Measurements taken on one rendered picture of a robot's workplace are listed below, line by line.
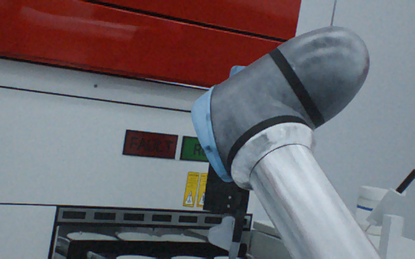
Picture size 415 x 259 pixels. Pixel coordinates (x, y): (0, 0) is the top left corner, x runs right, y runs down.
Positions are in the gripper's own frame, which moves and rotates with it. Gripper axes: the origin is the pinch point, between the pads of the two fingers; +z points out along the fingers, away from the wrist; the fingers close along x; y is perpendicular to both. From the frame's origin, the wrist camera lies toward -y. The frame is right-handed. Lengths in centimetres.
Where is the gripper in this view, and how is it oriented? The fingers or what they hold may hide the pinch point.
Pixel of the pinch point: (234, 257)
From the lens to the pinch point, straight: 172.9
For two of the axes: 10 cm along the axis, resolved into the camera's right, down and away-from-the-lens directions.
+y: -9.9, -1.4, 0.0
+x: -0.1, 1.0, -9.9
